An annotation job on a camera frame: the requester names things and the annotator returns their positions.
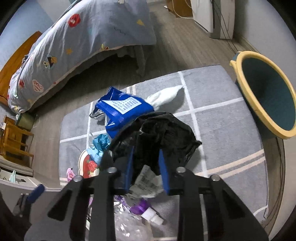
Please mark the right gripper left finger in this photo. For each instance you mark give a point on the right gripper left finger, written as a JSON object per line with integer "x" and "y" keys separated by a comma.
{"x": 119, "y": 170}

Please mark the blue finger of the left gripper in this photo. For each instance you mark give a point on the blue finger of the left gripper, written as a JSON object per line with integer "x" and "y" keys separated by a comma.
{"x": 35, "y": 194}

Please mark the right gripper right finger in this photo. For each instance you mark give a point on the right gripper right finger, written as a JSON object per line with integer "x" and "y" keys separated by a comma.
{"x": 172, "y": 175}

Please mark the light blue face mask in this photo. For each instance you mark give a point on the light blue face mask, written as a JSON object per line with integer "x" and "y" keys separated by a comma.
{"x": 96, "y": 146}

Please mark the black plastic bag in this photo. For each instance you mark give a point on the black plastic bag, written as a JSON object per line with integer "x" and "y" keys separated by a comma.
{"x": 153, "y": 132}

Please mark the white tissue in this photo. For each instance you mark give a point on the white tissue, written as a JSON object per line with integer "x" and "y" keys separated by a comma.
{"x": 163, "y": 96}

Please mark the teal yellow-rimmed trash bin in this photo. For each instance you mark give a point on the teal yellow-rimmed trash bin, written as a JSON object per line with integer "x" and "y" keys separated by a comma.
{"x": 268, "y": 93}

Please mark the crumpled paper receipt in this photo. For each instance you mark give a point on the crumpled paper receipt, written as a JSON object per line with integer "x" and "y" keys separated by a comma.
{"x": 147, "y": 184}

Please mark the red floral wrapper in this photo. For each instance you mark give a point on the red floral wrapper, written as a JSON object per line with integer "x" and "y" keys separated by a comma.
{"x": 86, "y": 166}

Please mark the purple spray bottle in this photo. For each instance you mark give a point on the purple spray bottle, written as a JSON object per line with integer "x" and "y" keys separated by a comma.
{"x": 142, "y": 208}

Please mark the blue snack bag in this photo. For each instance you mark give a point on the blue snack bag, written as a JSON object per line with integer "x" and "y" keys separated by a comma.
{"x": 120, "y": 108}

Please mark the wooden stool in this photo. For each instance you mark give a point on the wooden stool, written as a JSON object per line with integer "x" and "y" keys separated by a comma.
{"x": 14, "y": 146}

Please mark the clear plastic bag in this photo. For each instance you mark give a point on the clear plastic bag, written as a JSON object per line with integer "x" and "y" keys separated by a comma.
{"x": 129, "y": 226}

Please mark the grey checked rug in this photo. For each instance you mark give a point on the grey checked rug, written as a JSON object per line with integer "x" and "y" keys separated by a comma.
{"x": 211, "y": 104}

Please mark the green can under bed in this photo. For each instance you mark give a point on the green can under bed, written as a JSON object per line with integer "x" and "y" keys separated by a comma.
{"x": 25, "y": 121}

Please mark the wooden bed headboard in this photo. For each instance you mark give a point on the wooden bed headboard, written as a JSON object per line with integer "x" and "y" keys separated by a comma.
{"x": 13, "y": 64}

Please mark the blue patterned bed quilt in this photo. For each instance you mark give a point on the blue patterned bed quilt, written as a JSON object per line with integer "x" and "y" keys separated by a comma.
{"x": 86, "y": 33}

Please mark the white air purifier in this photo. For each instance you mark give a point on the white air purifier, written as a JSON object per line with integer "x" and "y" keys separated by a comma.
{"x": 215, "y": 18}

